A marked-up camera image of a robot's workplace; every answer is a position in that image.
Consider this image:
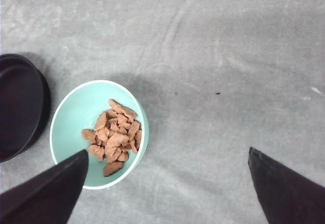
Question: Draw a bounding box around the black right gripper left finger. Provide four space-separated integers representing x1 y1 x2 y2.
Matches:
1 150 88 223

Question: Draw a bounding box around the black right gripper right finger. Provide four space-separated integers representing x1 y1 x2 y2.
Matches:
248 147 324 223

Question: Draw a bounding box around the brown beef pieces pile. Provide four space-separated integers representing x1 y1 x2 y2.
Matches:
81 99 142 177

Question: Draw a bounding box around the teal ceramic bowl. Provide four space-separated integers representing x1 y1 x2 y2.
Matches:
49 80 149 190

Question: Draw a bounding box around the black frying pan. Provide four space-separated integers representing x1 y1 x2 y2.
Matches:
1 54 51 162

